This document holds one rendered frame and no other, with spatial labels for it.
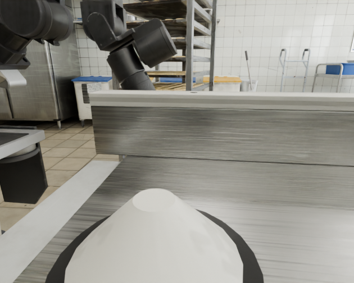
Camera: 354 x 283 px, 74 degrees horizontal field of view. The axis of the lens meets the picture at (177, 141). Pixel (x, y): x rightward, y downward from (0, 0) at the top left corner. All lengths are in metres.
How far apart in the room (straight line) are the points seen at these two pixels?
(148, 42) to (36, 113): 3.56
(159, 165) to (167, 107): 0.05
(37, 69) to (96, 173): 3.63
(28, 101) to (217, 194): 3.86
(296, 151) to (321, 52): 4.35
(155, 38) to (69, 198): 0.33
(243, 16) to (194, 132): 4.03
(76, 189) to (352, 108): 0.22
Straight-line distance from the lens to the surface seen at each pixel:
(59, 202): 0.17
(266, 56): 4.25
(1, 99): 4.21
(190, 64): 1.25
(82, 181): 0.20
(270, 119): 0.22
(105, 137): 0.23
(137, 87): 0.45
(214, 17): 1.88
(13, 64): 0.61
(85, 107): 3.86
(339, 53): 4.68
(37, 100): 3.89
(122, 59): 0.45
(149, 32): 0.45
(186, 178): 0.18
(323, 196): 0.19
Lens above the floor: 0.92
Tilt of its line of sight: 18 degrees down
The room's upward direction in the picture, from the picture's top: straight up
